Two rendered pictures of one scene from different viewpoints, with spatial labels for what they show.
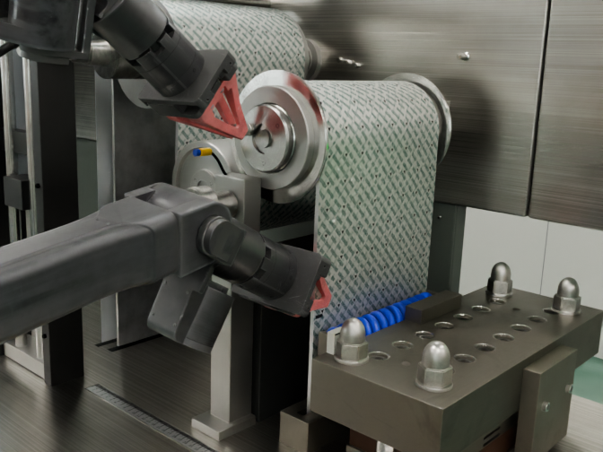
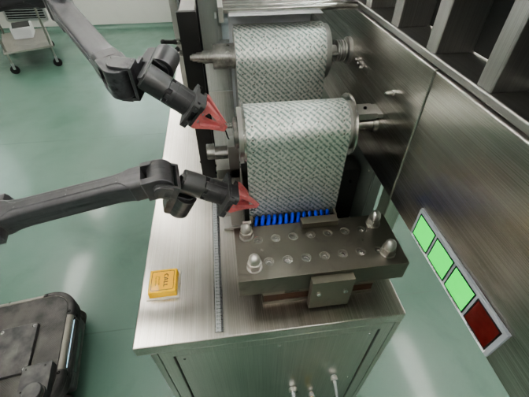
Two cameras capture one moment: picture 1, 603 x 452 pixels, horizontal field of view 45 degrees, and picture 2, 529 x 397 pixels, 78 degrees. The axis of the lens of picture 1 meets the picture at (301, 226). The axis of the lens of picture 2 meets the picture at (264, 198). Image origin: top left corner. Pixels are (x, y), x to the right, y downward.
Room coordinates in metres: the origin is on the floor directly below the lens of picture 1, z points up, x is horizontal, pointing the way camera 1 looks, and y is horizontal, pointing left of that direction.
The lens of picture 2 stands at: (0.34, -0.44, 1.66)
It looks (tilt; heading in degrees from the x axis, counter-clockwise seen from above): 43 degrees down; 41
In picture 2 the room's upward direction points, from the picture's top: straight up
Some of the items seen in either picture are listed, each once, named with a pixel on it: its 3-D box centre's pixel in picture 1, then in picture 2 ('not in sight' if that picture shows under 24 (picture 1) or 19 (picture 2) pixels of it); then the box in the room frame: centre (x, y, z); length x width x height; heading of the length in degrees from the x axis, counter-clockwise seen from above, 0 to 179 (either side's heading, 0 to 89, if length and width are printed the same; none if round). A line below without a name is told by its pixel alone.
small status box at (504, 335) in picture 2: not in sight; (450, 273); (0.79, -0.47, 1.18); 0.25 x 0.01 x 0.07; 48
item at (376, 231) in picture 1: (377, 250); (294, 188); (0.86, -0.09, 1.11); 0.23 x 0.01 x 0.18; 138
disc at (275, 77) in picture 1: (276, 137); (242, 131); (0.81, 0.03, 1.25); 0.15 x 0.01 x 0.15; 48
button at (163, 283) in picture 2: not in sight; (163, 283); (0.53, 0.07, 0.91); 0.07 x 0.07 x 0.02; 48
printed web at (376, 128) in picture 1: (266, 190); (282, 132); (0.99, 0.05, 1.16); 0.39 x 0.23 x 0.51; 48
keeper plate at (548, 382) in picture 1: (548, 404); (330, 291); (0.76, -0.29, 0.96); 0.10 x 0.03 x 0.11; 138
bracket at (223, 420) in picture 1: (223, 307); (229, 187); (0.80, 0.09, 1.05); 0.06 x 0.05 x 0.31; 138
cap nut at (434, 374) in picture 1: (435, 362); (254, 261); (0.66, -0.14, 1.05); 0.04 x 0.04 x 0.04
